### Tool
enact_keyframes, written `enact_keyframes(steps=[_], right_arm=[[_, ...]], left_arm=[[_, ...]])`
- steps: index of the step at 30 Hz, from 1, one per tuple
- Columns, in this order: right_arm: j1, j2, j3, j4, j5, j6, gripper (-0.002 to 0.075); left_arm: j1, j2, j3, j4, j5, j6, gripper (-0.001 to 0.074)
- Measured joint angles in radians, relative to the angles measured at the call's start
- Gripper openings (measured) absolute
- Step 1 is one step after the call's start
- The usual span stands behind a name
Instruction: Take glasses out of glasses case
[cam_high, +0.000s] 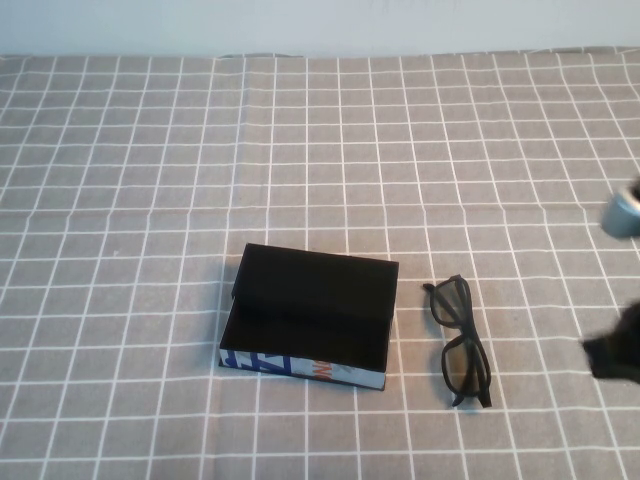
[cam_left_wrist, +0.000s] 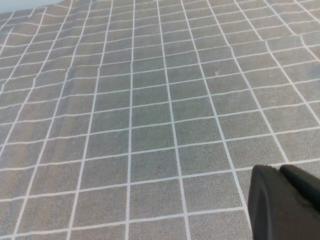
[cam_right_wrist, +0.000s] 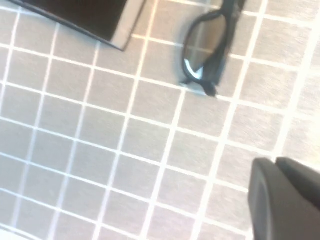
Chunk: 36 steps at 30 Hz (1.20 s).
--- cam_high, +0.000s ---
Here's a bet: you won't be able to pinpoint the grey white-checked tablecloth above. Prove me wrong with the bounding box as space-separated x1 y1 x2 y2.
0 46 640 480

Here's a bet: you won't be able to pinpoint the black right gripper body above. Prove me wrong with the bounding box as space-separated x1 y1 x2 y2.
608 298 640 385

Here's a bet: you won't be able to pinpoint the black framed glasses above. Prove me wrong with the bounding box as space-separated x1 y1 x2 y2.
422 274 494 409

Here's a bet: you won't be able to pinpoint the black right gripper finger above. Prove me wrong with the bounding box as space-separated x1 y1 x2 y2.
579 333 613 379

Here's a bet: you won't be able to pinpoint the black printed glasses case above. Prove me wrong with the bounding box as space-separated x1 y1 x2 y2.
218 242 401 392

